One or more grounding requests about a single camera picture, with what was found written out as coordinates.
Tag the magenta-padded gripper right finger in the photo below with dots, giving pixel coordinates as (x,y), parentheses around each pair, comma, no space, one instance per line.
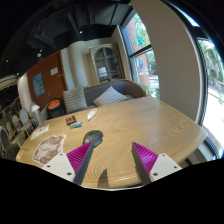
(160,165)

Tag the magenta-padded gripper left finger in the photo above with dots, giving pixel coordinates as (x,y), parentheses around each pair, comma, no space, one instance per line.
(61,165)

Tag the small green and blue pack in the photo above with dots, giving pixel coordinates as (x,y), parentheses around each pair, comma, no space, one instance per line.
(76,125)

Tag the black and orange flat box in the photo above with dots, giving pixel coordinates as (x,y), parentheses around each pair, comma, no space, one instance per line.
(71,120)

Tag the grey tufted chair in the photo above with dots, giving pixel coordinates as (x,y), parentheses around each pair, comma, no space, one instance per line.
(8,145)

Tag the black bag with orange top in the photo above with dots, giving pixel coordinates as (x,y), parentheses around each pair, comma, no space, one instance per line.
(55,108)

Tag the white and orange tube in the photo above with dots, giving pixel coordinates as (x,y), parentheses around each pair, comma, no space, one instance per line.
(91,114)

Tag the group of white chairs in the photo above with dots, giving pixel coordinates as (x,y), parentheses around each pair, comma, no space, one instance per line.
(20,120)

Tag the large striped square pillow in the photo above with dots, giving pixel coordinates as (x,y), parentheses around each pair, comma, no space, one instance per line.
(75,99)

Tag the brown wooden door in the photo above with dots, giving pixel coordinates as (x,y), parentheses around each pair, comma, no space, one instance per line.
(51,85)

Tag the small striped pillow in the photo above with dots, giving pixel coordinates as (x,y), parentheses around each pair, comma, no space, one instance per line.
(109,96)

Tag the blue poster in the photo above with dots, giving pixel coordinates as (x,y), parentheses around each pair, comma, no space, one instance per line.
(38,84)

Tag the grey curved sofa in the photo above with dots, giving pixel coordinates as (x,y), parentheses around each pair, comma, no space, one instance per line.
(126,87)

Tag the white paper sign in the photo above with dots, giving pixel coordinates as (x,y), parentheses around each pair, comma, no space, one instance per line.
(54,71)

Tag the arched glass-door cabinet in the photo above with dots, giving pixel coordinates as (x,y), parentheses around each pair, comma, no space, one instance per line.
(106,63)

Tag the black-framed window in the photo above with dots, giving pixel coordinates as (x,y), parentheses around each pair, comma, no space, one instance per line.
(141,50)

